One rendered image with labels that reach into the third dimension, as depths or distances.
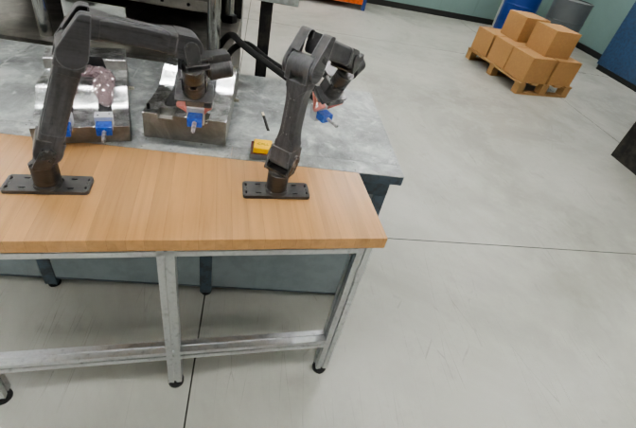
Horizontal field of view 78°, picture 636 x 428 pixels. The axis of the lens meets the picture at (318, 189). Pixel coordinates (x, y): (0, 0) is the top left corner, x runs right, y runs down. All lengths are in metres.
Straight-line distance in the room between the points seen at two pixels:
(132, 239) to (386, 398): 1.19
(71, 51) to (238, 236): 0.55
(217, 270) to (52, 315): 0.67
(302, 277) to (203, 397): 0.60
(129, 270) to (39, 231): 0.79
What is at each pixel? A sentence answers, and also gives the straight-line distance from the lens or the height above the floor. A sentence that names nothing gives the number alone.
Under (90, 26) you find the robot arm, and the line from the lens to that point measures 1.00.
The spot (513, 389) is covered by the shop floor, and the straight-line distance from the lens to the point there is 2.08.
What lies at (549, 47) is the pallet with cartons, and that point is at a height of 0.55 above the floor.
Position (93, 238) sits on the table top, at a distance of 1.07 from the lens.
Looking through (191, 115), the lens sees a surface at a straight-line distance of 1.24.
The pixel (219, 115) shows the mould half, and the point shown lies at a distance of 1.36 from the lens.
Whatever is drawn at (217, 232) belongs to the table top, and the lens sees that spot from 1.05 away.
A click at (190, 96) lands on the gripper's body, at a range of 1.16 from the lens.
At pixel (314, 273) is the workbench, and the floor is 0.20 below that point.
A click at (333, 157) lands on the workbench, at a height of 0.80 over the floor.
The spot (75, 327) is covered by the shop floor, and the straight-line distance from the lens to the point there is 1.92.
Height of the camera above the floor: 1.54
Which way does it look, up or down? 37 degrees down
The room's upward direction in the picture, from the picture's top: 13 degrees clockwise
